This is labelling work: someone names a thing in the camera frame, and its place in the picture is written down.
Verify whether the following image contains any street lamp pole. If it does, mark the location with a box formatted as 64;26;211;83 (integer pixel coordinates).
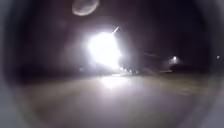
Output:
111;26;125;73

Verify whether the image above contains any grey paved path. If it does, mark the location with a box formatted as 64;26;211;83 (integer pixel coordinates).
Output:
13;73;218;128

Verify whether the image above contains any grass verge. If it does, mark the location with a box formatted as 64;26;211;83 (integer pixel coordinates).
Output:
139;71;221;98

